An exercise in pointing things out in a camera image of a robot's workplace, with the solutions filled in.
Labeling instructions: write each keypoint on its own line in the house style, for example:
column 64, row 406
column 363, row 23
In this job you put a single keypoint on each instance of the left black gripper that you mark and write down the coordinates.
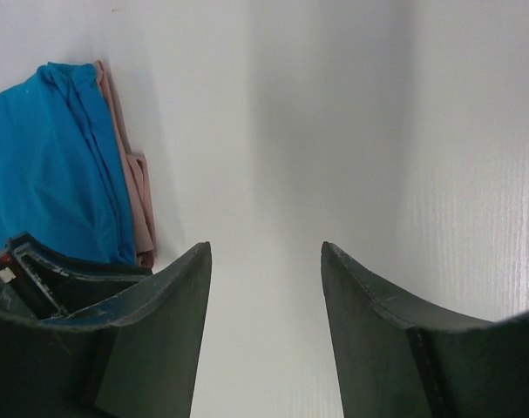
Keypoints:
column 39, row 283

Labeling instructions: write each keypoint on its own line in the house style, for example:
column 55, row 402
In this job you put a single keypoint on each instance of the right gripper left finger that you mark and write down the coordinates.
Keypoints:
column 134, row 354

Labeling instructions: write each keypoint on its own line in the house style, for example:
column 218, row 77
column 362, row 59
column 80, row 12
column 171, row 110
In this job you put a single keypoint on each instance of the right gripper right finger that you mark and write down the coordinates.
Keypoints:
column 398, row 355

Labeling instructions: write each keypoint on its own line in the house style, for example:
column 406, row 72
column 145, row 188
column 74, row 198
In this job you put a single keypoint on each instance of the blue t shirt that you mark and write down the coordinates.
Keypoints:
column 61, row 178

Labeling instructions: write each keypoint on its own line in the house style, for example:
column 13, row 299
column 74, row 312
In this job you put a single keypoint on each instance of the pink printed t shirt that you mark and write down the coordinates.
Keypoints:
column 134, row 167

